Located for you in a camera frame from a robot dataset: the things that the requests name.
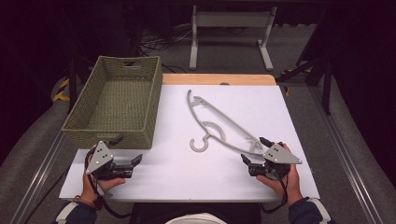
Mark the person's lap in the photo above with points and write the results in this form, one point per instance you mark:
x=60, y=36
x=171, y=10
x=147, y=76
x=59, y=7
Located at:
x=193, y=214

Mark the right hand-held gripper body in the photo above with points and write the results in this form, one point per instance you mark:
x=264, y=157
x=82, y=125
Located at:
x=278, y=155

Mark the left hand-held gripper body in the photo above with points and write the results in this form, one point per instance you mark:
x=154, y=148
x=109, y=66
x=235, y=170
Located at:
x=100, y=157

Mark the person's right hand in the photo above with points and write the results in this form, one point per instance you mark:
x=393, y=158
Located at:
x=292, y=186

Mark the black metal stand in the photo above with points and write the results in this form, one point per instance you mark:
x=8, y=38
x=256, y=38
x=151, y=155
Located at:
x=325, y=90
x=73, y=87

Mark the metal floor rail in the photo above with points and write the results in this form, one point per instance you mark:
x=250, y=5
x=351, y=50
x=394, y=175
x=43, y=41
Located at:
x=37, y=183
x=351, y=155

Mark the grey plastic clothes hanger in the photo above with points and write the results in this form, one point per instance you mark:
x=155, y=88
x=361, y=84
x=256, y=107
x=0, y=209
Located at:
x=214, y=117

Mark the grey metal stand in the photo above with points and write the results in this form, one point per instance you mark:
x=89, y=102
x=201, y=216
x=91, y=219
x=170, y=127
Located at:
x=232, y=19

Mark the wooden table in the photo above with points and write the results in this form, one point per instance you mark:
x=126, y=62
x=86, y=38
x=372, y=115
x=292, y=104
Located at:
x=199, y=79

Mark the yellow black striped tape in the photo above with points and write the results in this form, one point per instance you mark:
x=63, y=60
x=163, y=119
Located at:
x=62, y=90

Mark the person's left hand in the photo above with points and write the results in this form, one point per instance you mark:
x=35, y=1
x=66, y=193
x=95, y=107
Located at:
x=90, y=188

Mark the green woven basket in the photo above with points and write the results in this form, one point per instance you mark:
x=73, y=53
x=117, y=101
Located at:
x=121, y=102

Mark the white table board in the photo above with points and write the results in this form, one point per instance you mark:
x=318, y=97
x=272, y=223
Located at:
x=193, y=174

